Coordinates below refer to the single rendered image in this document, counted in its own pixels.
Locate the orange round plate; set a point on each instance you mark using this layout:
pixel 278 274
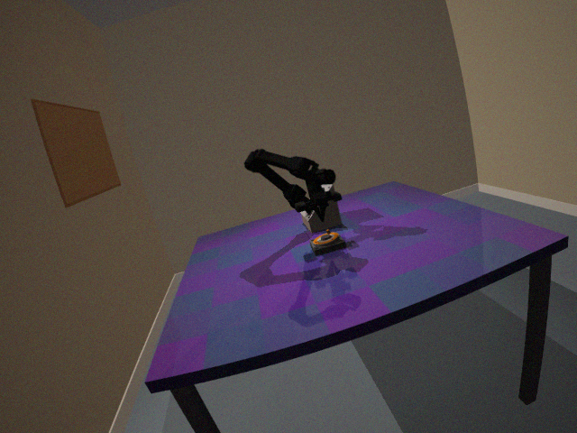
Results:
pixel 319 242

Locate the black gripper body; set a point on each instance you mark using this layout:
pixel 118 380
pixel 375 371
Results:
pixel 302 206

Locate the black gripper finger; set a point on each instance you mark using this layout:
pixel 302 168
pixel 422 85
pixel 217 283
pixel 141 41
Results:
pixel 322 210
pixel 318 212

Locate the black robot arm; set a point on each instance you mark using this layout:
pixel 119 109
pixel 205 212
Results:
pixel 299 167

